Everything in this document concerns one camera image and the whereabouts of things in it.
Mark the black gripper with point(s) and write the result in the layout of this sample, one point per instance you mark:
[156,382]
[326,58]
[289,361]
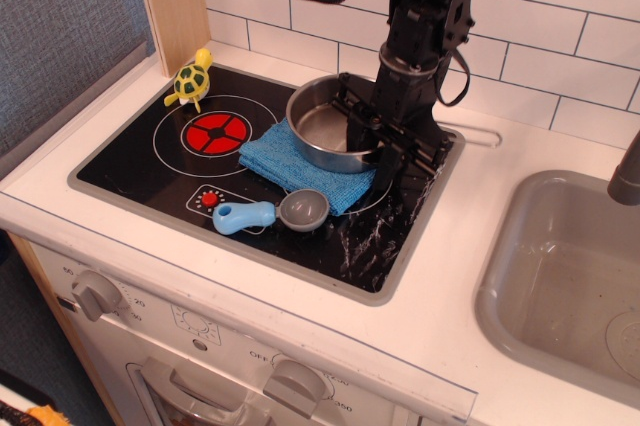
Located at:
[403,96]

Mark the stainless steel pot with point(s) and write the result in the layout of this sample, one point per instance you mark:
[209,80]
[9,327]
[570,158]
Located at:
[318,112]

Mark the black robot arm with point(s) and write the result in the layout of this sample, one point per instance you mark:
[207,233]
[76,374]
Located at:
[425,30]

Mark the blue folded cloth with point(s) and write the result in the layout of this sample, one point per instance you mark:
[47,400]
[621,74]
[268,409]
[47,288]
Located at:
[275,157]

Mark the blue grey toy scoop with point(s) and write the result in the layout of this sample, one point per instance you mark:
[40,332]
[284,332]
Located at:
[301,211]

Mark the black toy stove top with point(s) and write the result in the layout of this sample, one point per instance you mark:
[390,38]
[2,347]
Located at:
[175,165]

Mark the green yellow toy turtle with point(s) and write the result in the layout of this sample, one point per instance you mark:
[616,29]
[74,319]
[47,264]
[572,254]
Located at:
[192,82]

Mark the grey plastic sink basin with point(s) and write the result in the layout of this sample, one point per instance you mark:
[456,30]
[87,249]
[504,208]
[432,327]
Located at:
[561,289]

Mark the grey right oven knob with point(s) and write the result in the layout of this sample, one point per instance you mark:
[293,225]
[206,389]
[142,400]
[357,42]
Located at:
[296,387]

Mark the grey faucet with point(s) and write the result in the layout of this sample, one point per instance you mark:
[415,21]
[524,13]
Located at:
[624,185]

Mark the grey left timer knob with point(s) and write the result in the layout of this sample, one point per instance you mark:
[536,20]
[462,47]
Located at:
[95,294]

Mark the yellow object bottom left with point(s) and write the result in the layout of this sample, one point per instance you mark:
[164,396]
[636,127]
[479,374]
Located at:
[48,416]

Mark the wooden upright post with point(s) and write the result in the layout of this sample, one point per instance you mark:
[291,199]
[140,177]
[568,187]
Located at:
[179,28]

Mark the grey oven door handle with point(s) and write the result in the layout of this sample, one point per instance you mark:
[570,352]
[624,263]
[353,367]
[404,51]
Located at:
[192,395]

